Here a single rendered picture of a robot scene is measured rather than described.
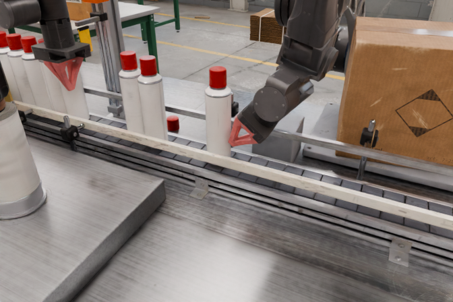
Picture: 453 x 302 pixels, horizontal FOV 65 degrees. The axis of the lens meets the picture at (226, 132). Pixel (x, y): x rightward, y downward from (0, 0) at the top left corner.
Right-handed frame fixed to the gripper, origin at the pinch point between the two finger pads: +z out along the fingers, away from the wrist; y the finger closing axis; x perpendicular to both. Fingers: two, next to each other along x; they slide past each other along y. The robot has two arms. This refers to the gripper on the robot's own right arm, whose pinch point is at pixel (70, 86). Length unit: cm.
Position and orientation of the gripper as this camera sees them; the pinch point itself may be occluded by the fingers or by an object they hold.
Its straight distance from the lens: 84.8
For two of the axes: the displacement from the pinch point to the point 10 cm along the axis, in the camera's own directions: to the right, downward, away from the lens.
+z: 0.1, 8.7, 4.9
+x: 4.3, -4.5, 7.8
